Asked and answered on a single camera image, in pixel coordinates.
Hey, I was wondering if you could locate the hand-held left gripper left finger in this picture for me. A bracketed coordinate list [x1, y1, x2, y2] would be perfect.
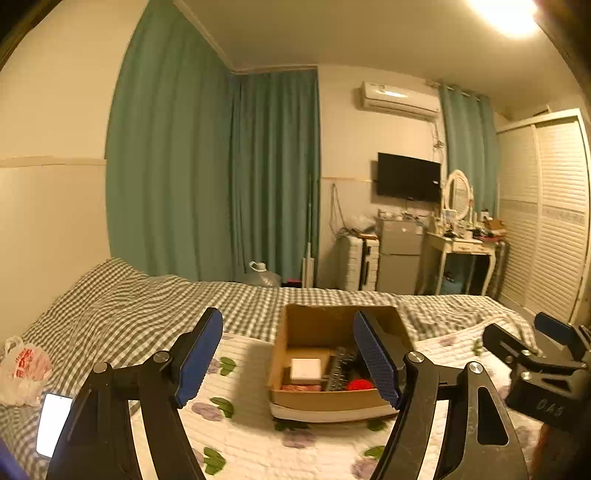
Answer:
[46, 307, 223, 480]

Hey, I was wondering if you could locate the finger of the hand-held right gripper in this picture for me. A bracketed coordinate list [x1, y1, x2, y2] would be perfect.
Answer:
[534, 312, 591, 356]
[482, 323, 546, 374]

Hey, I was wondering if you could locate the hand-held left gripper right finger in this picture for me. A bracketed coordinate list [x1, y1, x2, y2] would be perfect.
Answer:
[353, 310, 529, 480]

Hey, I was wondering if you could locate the black remote control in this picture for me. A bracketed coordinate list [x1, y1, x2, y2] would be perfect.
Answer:
[323, 346, 365, 393]

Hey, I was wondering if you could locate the cardboard box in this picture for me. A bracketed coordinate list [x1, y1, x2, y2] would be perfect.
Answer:
[267, 303, 414, 412]

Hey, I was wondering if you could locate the white square plug adapter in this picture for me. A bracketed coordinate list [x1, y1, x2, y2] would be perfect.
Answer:
[290, 357, 324, 381]

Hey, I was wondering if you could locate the white flat box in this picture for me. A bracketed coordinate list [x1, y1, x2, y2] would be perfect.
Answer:
[270, 401, 400, 423]

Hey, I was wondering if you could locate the grey checkered bed sheet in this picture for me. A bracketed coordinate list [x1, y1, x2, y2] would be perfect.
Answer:
[0, 257, 539, 462]

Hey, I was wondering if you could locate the white suitcase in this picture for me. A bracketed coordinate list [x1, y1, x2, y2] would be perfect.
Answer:
[339, 235, 382, 291]

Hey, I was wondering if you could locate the white quilted floral blanket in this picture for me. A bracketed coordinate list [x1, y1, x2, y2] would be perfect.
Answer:
[127, 332, 546, 480]

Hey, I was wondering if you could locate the white dressing table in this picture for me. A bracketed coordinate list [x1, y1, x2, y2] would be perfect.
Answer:
[425, 228, 502, 296]

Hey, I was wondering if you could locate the clear water jug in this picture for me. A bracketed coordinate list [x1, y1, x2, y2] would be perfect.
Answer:
[235, 261, 282, 288]

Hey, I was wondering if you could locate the grey two-door fridge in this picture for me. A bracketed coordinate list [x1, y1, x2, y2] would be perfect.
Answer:
[376, 217, 426, 294]

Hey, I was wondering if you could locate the white louvered wardrobe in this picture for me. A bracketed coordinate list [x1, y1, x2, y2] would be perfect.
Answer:
[496, 108, 591, 324]

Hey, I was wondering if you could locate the white pole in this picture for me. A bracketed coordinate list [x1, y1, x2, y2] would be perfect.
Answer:
[301, 173, 320, 289]

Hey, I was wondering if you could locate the clear plastic bag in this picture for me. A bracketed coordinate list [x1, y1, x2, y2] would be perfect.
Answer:
[346, 213, 377, 236]

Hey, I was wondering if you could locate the white oval vanity mirror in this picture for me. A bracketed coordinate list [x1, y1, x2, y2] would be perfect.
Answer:
[442, 169, 475, 222]

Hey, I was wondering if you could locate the smartphone with lit screen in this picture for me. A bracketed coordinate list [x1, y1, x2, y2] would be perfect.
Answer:
[36, 393, 75, 459]

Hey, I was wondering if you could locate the white red-printed plastic bag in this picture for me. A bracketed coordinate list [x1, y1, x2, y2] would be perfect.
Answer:
[0, 336, 54, 407]

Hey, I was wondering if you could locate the narrow teal curtain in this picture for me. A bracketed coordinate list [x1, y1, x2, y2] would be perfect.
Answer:
[438, 85, 502, 222]

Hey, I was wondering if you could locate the teal corner curtain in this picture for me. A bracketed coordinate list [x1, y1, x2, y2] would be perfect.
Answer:
[228, 69, 321, 287]

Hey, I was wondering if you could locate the wide teal curtain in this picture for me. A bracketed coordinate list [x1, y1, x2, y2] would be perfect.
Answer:
[105, 0, 241, 282]

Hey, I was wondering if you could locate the white air conditioner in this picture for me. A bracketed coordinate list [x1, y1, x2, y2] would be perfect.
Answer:
[355, 81, 440, 118]

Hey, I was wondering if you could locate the ceiling light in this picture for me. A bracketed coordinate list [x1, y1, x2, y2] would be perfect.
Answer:
[466, 0, 543, 38]

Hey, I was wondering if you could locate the black wall cable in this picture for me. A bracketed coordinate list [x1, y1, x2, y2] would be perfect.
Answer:
[330, 182, 347, 232]

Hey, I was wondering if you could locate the black wall television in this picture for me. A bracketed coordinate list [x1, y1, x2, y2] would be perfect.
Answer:
[377, 152, 441, 203]

